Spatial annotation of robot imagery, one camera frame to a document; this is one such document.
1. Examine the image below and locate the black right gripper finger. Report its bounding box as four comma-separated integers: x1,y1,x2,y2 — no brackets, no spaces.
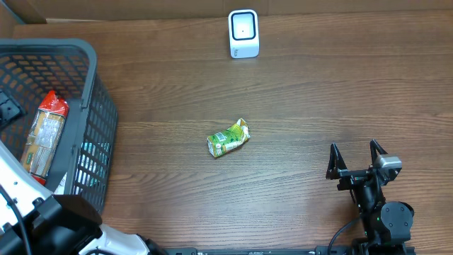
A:
369,139,387,165
326,143,348,179

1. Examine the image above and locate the orange spaghetti packet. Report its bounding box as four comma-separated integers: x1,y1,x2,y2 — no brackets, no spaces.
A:
20,91,69,186

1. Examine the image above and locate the green drink carton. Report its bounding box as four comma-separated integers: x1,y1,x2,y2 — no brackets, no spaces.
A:
207,118,251,158

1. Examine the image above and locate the mint green tissue pack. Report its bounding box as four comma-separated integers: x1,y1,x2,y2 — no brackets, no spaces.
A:
78,142,110,186

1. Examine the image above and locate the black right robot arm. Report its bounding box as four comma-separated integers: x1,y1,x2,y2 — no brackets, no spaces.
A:
326,140,415,254

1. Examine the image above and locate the white barcode scanner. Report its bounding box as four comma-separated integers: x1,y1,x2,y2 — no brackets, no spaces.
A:
228,9,260,59

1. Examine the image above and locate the grey plastic shopping basket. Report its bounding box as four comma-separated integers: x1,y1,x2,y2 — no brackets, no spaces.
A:
1,39,118,212

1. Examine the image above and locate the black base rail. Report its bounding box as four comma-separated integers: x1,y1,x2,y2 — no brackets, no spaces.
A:
164,246,417,255

